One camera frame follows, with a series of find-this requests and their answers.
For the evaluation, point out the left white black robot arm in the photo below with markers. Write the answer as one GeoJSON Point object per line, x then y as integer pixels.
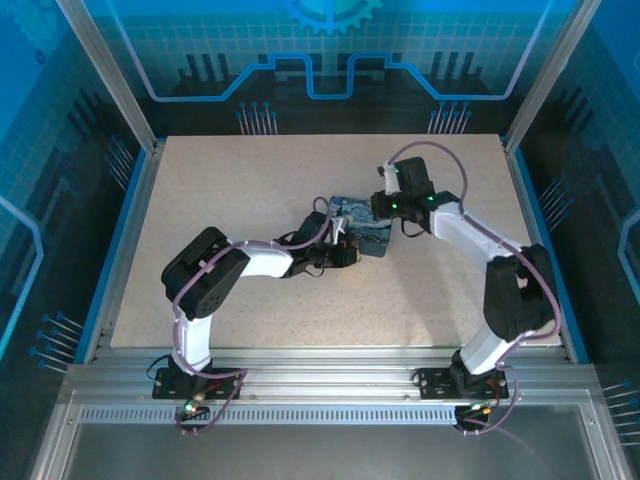
{"type": "Point", "coordinates": [207, 272]}

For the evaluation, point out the aluminium frame post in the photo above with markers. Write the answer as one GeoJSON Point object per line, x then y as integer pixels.
{"type": "Point", "coordinates": [550, 75]}
{"type": "Point", "coordinates": [107, 75]}

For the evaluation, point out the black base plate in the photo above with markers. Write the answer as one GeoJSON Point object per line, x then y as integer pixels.
{"type": "Point", "coordinates": [225, 385]}
{"type": "Point", "coordinates": [435, 384]}

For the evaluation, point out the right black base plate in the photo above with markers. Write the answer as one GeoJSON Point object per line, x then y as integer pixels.
{"type": "Point", "coordinates": [435, 384]}

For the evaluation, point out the aluminium table side rail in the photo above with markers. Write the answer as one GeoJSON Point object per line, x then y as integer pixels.
{"type": "Point", "coordinates": [130, 215]}
{"type": "Point", "coordinates": [532, 225]}

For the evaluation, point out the blue painting print tray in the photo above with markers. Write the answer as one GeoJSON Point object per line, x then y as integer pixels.
{"type": "Point", "coordinates": [367, 235]}

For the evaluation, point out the aluminium mounting rail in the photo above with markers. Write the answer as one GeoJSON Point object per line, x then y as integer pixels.
{"type": "Point", "coordinates": [325, 380]}

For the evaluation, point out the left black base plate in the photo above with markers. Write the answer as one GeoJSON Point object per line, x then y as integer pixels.
{"type": "Point", "coordinates": [225, 385]}

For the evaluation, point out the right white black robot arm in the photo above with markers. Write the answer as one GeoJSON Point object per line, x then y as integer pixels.
{"type": "Point", "coordinates": [515, 295]}

